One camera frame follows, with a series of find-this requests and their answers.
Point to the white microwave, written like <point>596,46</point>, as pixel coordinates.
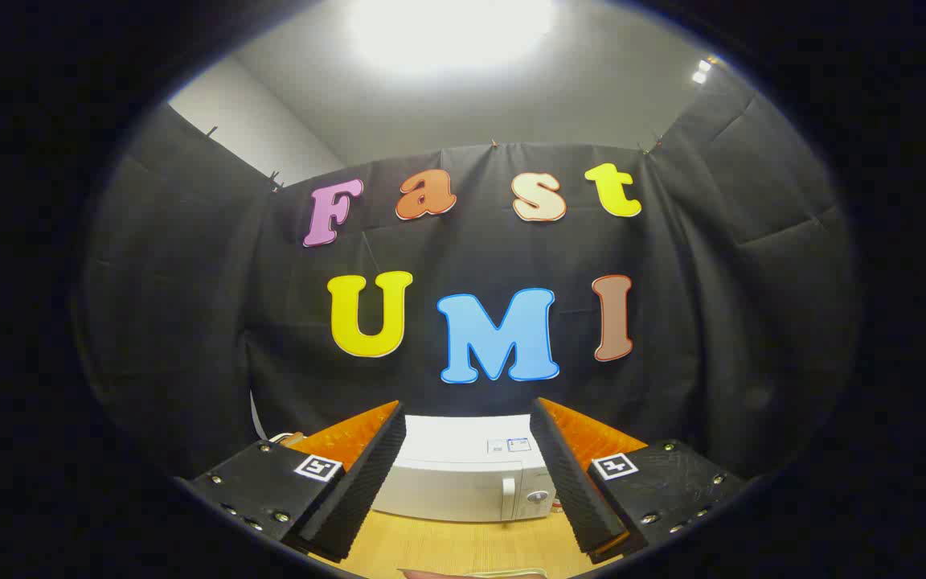
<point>455,482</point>

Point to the white rectangular plate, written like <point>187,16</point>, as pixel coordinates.
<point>511,573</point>

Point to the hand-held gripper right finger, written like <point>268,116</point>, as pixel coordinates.
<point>571,490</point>

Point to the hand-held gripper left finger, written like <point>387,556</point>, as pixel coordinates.
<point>354,490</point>

